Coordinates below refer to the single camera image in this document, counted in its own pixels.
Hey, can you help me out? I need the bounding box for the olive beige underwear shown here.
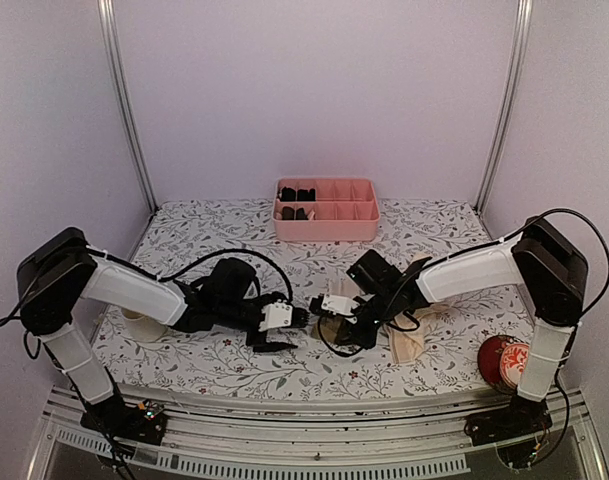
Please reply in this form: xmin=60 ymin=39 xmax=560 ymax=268
xmin=315 ymin=279 xmax=365 ymax=346

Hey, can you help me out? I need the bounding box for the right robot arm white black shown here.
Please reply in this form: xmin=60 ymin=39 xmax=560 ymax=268
xmin=321 ymin=215 xmax=588 ymax=445

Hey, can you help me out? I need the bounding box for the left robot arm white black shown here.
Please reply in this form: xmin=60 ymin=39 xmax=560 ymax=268
xmin=0 ymin=227 xmax=308 ymax=445

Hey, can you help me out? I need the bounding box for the peach underwear pile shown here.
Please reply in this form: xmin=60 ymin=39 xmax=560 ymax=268
xmin=383 ymin=251 xmax=460 ymax=364

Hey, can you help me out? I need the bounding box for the black rolled underwear front left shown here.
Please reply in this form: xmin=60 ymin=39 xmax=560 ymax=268
xmin=281 ymin=207 xmax=295 ymax=221

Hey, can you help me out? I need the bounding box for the black rolled underwear front middle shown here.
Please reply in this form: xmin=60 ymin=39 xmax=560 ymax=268
xmin=295 ymin=208 xmax=308 ymax=221

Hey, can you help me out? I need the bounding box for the black rolled underwear back left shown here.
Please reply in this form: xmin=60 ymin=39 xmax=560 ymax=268
xmin=280 ymin=187 xmax=297 ymax=202

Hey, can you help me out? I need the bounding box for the black rolled underwear back middle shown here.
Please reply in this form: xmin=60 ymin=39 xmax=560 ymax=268
xmin=296 ymin=189 xmax=310 ymax=202

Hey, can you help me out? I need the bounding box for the floral patterned table mat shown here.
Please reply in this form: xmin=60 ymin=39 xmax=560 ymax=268
xmin=94 ymin=200 xmax=532 ymax=401

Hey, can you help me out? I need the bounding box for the cream ceramic mug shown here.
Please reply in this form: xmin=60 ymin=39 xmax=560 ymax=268
xmin=121 ymin=308 xmax=169 ymax=343

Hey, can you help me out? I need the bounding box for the pink compartment organizer box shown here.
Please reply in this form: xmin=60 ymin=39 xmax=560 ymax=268
xmin=272 ymin=177 xmax=380 ymax=242

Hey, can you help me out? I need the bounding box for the red floral round tin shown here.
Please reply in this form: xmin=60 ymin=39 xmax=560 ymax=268
xmin=477 ymin=335 xmax=529 ymax=395

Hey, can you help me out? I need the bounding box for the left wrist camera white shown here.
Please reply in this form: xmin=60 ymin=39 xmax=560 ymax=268
xmin=258 ymin=302 xmax=309 ymax=332

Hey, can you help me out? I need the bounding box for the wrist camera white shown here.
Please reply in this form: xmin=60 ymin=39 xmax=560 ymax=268
xmin=258 ymin=302 xmax=309 ymax=332
xmin=309 ymin=294 xmax=360 ymax=324

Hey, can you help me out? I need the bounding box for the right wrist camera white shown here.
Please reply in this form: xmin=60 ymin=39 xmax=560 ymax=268
xmin=309 ymin=294 xmax=360 ymax=324

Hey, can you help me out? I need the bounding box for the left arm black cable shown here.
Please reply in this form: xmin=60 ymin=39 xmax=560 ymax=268
xmin=88 ymin=247 xmax=295 ymax=306

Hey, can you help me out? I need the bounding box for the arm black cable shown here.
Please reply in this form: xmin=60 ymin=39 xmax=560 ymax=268
xmin=318 ymin=208 xmax=609 ymax=357
xmin=88 ymin=247 xmax=295 ymax=306

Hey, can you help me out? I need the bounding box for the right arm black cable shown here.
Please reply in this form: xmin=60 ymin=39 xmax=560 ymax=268
xmin=318 ymin=208 xmax=609 ymax=357

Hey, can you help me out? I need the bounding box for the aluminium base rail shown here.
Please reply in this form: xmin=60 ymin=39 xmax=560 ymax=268
xmin=20 ymin=385 xmax=609 ymax=479

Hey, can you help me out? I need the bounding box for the left aluminium frame post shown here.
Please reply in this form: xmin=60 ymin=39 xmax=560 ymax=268
xmin=97 ymin=0 xmax=158 ymax=214

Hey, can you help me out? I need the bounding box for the aluminium frame post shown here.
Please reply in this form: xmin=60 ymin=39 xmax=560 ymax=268
xmin=474 ymin=0 xmax=533 ymax=216
xmin=97 ymin=0 xmax=158 ymax=214

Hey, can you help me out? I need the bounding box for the right aluminium frame post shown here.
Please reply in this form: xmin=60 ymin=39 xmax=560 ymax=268
xmin=474 ymin=0 xmax=533 ymax=216

